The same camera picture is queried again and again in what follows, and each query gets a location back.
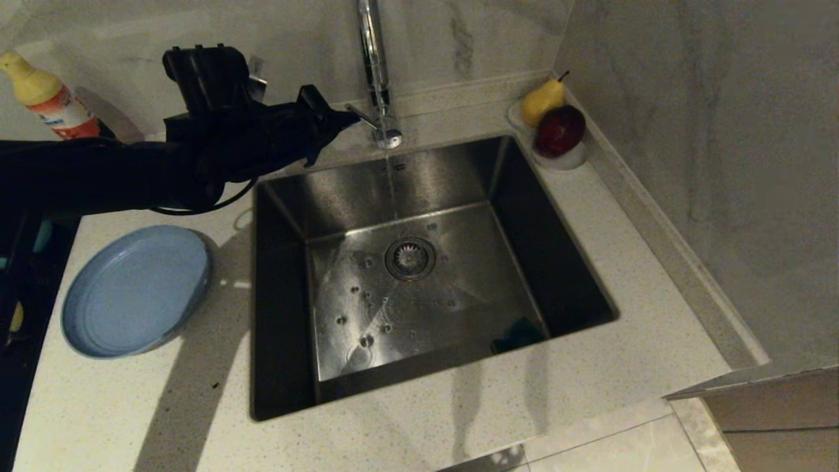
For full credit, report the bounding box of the white fruit dish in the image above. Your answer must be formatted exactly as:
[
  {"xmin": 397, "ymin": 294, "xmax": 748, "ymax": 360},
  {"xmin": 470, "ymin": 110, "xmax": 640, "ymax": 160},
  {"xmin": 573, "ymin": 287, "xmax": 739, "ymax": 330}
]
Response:
[{"xmin": 508, "ymin": 102, "xmax": 589, "ymax": 172}]

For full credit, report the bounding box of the stainless steel sink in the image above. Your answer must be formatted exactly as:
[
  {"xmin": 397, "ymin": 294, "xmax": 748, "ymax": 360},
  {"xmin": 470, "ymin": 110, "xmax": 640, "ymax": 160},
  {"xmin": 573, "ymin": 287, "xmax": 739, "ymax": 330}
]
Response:
[{"xmin": 251, "ymin": 134, "xmax": 620, "ymax": 422}]

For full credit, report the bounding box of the metal sink drain strainer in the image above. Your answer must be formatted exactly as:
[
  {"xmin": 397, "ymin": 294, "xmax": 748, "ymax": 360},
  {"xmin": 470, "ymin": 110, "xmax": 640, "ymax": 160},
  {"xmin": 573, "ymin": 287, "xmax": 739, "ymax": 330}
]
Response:
[{"xmin": 385, "ymin": 237, "xmax": 437, "ymax": 283}]

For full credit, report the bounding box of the black induction cooktop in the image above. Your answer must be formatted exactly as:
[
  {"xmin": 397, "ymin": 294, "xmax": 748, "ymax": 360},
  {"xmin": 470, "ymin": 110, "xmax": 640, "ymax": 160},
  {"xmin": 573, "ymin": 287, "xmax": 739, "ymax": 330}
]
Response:
[{"xmin": 0, "ymin": 216, "xmax": 81, "ymax": 472}]

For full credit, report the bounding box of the orange-label dish soap bottle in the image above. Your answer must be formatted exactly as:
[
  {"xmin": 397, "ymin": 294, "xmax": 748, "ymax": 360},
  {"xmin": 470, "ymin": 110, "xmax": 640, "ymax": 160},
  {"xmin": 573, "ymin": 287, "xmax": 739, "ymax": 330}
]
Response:
[{"xmin": 0, "ymin": 51, "xmax": 104, "ymax": 141}]

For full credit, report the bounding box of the yellow sponge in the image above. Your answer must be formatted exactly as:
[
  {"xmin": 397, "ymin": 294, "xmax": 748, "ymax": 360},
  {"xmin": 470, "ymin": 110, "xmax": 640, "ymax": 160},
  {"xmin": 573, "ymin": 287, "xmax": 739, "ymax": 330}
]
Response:
[{"xmin": 492, "ymin": 317, "xmax": 547, "ymax": 355}]

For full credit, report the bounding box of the yellow pear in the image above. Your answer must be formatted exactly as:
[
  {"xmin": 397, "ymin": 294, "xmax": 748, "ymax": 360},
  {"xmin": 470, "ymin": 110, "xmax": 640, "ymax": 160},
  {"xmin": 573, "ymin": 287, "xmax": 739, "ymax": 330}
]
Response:
[{"xmin": 522, "ymin": 69, "xmax": 571, "ymax": 128}]

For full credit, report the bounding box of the light blue plate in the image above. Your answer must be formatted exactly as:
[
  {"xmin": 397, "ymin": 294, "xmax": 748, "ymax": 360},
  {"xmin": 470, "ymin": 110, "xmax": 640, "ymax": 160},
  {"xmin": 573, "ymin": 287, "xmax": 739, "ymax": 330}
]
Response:
[{"xmin": 61, "ymin": 225, "xmax": 212, "ymax": 359}]

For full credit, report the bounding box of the dark red apple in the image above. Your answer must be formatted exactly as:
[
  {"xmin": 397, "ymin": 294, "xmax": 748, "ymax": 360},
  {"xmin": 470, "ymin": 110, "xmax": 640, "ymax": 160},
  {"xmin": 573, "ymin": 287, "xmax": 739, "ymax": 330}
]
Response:
[{"xmin": 536, "ymin": 104, "xmax": 588, "ymax": 159}]

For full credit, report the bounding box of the chrome faucet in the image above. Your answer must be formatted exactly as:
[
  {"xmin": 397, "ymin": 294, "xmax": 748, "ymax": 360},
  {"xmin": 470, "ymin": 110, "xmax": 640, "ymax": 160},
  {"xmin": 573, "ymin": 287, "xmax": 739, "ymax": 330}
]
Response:
[{"xmin": 345, "ymin": 0, "xmax": 404, "ymax": 150}]

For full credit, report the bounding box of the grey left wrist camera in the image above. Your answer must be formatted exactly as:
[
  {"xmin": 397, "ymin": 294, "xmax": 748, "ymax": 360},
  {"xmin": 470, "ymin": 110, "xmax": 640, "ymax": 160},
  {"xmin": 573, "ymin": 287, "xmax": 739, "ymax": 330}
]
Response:
[{"xmin": 246, "ymin": 56, "xmax": 269, "ymax": 100}]

